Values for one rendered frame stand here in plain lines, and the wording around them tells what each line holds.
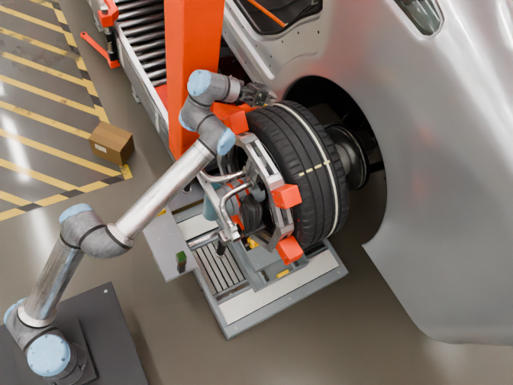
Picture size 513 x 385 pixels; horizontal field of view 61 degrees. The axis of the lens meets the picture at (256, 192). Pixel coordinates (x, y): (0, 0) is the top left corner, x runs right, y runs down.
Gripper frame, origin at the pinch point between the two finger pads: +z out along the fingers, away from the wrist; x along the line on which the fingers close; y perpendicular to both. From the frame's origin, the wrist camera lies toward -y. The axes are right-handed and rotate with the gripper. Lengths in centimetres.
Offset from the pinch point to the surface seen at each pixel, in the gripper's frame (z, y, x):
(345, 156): 46.1, 8.3, -17.1
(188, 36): -36.3, -11.6, 11.7
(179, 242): -4, -22, -88
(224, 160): 5.5, -23.7, -41.0
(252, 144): -4.8, 4.4, -19.2
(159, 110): 4, -101, -49
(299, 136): 7.7, 14.6, -8.8
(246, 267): 41, -17, -104
